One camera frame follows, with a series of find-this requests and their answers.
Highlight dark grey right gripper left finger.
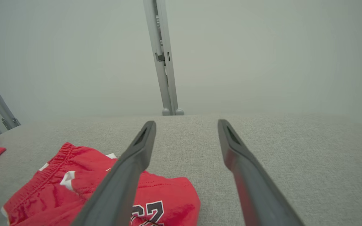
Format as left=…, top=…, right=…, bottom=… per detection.
left=71, top=121, right=157, bottom=226

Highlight grey metal partition post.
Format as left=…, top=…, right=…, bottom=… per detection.
left=143, top=0, right=184, bottom=116

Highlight red basketball shorts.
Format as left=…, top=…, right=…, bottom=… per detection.
left=1, top=142, right=201, bottom=226

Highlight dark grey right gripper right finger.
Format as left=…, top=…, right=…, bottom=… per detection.
left=217, top=119, right=304, bottom=226

